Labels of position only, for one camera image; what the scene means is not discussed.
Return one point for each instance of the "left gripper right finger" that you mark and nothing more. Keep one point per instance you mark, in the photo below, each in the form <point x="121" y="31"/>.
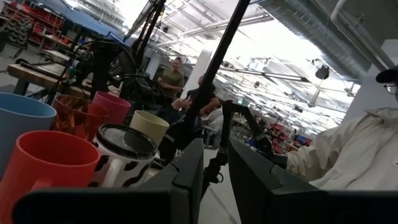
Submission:
<point x="295" y="208"/>

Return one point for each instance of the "pink tumbler cup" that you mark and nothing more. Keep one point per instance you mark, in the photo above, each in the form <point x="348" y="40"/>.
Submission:
<point x="115" y="109"/>

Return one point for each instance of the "red mug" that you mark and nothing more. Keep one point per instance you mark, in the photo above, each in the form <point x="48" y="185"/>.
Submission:
<point x="46" y="161"/>

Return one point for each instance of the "wooden workbench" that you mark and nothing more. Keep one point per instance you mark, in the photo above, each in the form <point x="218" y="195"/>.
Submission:
<point x="31" y="74"/>

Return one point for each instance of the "black white wavy mug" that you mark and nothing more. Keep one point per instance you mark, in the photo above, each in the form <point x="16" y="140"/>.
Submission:
<point x="124" y="140"/>

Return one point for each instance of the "background black robot arm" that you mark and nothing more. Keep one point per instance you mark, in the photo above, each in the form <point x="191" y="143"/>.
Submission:
<point x="102" y="62"/>

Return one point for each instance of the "blue cup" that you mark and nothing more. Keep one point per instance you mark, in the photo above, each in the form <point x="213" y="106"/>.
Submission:
<point x="21" y="124"/>

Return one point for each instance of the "orange patterned glass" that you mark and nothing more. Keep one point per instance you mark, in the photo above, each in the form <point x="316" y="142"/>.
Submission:
<point x="74" y="118"/>

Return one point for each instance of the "red parts bin rack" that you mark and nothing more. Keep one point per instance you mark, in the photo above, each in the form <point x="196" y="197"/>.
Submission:
<point x="40" y="28"/>

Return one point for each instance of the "beige cup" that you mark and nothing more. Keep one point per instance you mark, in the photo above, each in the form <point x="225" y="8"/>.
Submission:
<point x="149" y="127"/>

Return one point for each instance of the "person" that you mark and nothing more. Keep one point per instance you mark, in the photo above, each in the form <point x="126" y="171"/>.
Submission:
<point x="357" y="149"/>
<point x="172" y="81"/>
<point x="215" y="119"/>
<point x="177" y="115"/>

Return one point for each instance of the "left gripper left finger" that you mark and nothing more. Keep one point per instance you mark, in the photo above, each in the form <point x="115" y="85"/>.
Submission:
<point x="109" y="207"/>

